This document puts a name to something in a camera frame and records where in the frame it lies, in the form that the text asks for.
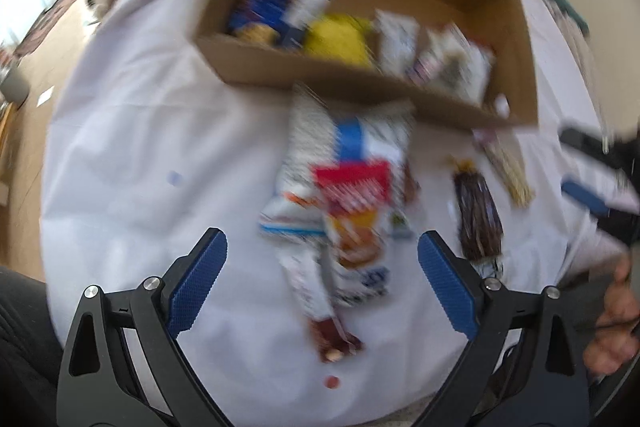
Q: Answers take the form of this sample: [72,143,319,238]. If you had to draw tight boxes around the white printed bed sheet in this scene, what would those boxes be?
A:
[39,0,632,427]

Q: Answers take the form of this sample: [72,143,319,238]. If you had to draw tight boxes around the narrow blue white snack packet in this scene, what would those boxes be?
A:
[340,264,392,308]

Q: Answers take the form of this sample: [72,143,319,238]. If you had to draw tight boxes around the brown chocolate bar wrapper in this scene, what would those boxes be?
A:
[450,156,505,270]

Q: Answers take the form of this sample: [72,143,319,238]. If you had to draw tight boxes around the small white sachet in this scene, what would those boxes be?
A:
[284,0,342,34]

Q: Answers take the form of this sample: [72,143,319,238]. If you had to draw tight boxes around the white brown-ended snack packet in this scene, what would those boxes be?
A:
[258,197,365,364]

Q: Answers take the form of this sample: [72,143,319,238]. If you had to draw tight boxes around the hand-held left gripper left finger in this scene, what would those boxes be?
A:
[56,228,236,427]

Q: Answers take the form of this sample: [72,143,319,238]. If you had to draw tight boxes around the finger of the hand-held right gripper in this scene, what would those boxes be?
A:
[558,124,627,164]
[560,177,613,219]

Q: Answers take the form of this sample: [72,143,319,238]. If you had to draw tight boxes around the yellow checkered snack packet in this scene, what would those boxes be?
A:
[472,128,537,208]

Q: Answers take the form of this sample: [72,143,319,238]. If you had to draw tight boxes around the grey waste bin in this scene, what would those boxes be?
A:
[0,66,32,104]

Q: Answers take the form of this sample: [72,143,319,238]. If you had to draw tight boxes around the patterned floor rug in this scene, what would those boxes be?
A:
[12,0,83,55]

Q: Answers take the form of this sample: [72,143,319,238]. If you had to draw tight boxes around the person's left leg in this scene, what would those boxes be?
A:
[0,266,67,427]

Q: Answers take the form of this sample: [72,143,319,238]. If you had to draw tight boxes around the person's right hand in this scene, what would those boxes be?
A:
[581,251,640,379]

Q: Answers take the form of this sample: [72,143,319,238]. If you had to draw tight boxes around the large white red-edged snack packet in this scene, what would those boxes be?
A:
[406,26,497,106]

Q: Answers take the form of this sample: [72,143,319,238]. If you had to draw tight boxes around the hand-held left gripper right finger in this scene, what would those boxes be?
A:
[415,230,591,427]

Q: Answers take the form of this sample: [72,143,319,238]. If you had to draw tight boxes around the red snack packet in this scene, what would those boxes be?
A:
[311,161,395,269]

